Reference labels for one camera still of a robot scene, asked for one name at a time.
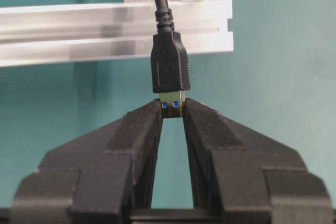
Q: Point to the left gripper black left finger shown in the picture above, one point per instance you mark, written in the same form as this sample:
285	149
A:
93	178

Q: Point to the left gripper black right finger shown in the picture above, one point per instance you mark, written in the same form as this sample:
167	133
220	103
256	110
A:
247	177

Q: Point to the aluminium extrusion square frame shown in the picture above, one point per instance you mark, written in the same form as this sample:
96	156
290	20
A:
34	35

